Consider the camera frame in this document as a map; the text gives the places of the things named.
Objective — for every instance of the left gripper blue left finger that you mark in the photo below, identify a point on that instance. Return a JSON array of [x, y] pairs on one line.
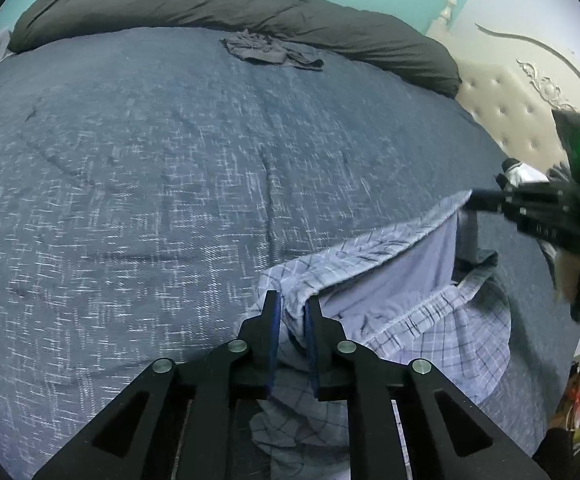
[[256, 368]]

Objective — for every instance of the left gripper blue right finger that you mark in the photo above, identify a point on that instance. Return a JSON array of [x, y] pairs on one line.
[[321, 337]]

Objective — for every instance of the light blue plaid shorts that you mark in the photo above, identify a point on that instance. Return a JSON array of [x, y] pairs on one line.
[[422, 289]]

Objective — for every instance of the right forearm black sleeve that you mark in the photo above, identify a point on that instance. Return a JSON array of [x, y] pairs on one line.
[[555, 455]]

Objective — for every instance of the cream tufted headboard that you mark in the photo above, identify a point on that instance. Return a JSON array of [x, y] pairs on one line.
[[511, 85]]

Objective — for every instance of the blue patterned bed cover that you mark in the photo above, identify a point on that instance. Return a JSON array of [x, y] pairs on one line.
[[148, 179]]

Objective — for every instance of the dark grey rolled duvet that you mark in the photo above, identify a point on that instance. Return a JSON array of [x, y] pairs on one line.
[[371, 37]]

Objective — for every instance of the dark grey crumpled garment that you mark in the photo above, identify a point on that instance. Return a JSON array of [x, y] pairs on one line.
[[262, 49]]

